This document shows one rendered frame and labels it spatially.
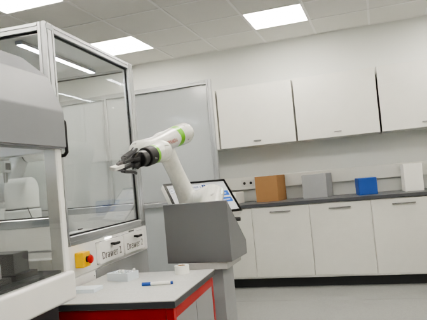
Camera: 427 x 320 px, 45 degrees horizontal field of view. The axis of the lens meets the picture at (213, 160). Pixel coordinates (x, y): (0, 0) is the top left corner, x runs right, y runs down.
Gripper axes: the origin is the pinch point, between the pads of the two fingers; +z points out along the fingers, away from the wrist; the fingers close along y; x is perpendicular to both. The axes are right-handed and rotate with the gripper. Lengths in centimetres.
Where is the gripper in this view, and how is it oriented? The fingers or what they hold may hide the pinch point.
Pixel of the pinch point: (117, 167)
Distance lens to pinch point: 224.9
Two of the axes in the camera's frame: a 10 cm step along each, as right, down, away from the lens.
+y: 0.6, -9.6, -2.7
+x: 8.8, 1.7, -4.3
